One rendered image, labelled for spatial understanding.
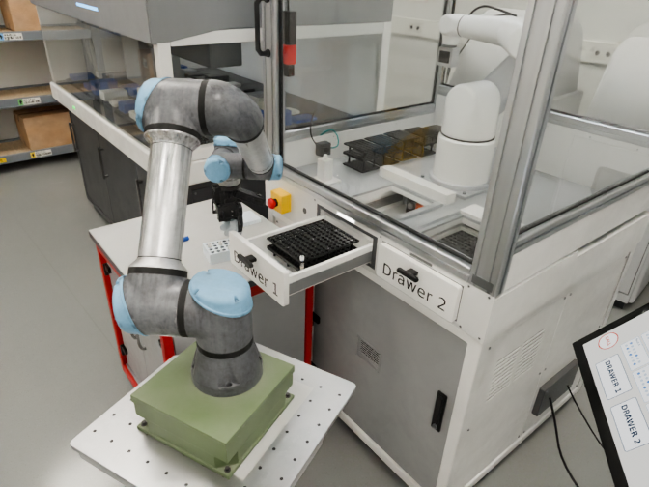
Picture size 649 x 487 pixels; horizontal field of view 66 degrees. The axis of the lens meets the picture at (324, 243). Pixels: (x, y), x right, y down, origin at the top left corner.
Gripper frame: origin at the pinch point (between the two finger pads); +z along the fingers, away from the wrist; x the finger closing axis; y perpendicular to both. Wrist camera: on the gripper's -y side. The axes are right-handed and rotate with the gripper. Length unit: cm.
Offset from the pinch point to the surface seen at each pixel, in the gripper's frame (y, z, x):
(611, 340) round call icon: -40, -21, 105
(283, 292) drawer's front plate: 2.2, -5.4, 43.7
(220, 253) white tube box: 7.9, 1.9, 5.1
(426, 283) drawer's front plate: -33, -7, 59
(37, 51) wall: 52, -6, -387
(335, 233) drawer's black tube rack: -24.0, -8.1, 24.3
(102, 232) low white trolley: 40, 5, -32
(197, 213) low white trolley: 5.1, 5.3, -34.5
